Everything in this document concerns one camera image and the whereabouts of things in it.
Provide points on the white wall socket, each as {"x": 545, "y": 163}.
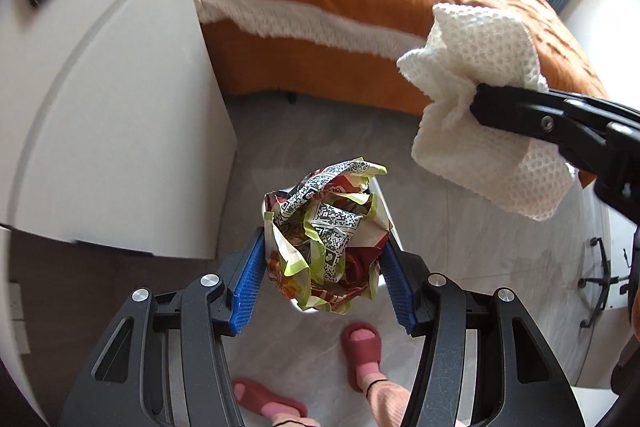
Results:
{"x": 16, "y": 303}

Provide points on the red slipper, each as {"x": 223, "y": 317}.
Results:
{"x": 260, "y": 397}
{"x": 361, "y": 349}

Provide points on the white trash bin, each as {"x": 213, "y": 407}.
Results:
{"x": 306, "y": 308}

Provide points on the white waffle cloth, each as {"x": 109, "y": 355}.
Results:
{"x": 475, "y": 52}

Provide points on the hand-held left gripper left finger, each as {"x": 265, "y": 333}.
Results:
{"x": 247, "y": 282}

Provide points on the red snack wrapper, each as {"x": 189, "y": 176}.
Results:
{"x": 325, "y": 217}

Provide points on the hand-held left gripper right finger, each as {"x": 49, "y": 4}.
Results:
{"x": 400, "y": 292}

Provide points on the white lace bed sheet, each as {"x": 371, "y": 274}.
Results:
{"x": 300, "y": 19}

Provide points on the white cabinet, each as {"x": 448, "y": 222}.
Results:
{"x": 125, "y": 107}

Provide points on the black office chair base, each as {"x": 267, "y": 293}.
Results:
{"x": 605, "y": 279}

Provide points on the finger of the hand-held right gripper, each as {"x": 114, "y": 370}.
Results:
{"x": 520, "y": 112}
{"x": 605, "y": 109}

